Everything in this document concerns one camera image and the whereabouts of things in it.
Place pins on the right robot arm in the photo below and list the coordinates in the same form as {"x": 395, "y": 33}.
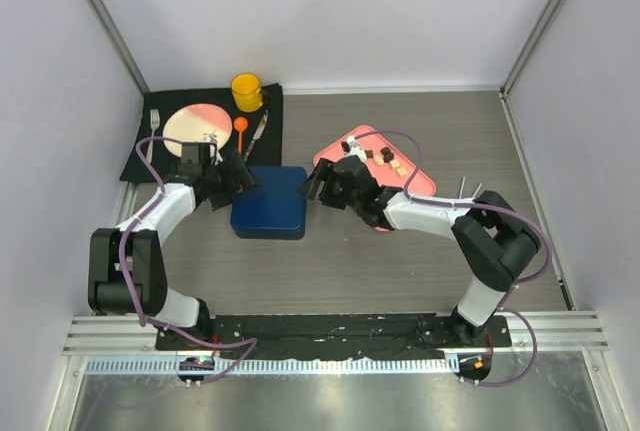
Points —
{"x": 497, "y": 243}

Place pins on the steak knife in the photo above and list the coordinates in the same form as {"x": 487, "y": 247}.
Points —
{"x": 257, "y": 135}

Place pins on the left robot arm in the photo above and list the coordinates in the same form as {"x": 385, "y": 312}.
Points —
{"x": 126, "y": 266}

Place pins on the silver fork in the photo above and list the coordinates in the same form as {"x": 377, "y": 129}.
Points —
{"x": 155, "y": 122}

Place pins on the pink plastic tray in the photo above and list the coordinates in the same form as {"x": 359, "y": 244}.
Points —
{"x": 386, "y": 163}

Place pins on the pink and cream plate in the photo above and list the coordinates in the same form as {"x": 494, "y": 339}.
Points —
{"x": 197, "y": 123}

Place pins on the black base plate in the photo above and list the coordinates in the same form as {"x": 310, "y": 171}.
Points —
{"x": 339, "y": 337}

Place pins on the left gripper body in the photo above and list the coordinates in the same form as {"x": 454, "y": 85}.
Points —
{"x": 222, "y": 184}

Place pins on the dark blue box lid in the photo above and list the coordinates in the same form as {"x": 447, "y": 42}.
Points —
{"x": 276, "y": 203}

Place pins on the dark blue chocolate box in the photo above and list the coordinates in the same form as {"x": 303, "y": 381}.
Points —
{"x": 266, "y": 233}

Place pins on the yellow mug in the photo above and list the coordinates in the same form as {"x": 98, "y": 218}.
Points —
{"x": 247, "y": 92}

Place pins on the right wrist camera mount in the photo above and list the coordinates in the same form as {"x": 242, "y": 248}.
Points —
{"x": 351, "y": 147}

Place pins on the orange plastic spoon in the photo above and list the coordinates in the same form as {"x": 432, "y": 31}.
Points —
{"x": 240, "y": 125}

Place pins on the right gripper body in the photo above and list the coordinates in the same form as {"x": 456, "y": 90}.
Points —
{"x": 333, "y": 195}

